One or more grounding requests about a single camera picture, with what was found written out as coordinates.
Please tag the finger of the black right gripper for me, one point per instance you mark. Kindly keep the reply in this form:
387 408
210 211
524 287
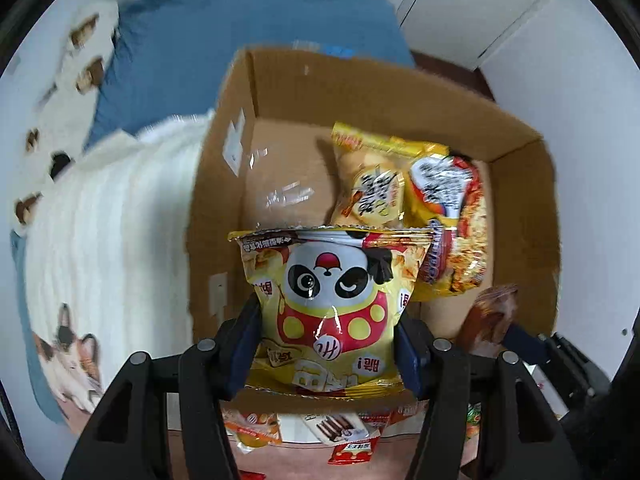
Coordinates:
531 349

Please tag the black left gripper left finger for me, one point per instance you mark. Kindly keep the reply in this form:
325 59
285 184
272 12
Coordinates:
126 437

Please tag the brown snack packet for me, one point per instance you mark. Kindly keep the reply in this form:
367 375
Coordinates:
485 326

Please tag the orange panda snack bag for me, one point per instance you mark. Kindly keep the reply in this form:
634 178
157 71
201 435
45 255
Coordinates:
252 430

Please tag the yellow cheese buldak noodle pack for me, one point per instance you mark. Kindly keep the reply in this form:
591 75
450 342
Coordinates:
446 196

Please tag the yellow panda snack bag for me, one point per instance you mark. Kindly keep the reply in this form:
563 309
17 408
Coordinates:
330 301

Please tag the green candy bag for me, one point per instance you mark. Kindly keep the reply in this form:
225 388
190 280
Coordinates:
472 428

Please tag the yellow biscuit snack bag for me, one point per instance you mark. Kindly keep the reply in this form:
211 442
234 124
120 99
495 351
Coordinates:
373 175

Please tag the small red snack packet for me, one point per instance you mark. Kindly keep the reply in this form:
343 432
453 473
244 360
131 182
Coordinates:
251 475

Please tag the white chocolate stick packet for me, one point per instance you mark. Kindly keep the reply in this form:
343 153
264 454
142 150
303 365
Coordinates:
330 429

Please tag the open cardboard milk box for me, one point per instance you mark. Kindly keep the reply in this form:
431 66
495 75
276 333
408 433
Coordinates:
290 85

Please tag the bear print white pillow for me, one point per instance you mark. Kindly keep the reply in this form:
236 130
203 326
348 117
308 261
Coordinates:
64 114

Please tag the white room door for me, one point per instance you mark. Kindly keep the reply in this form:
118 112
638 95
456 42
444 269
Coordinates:
460 32

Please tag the blue bed sheet mattress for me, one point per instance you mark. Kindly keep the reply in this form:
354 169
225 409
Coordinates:
240 50

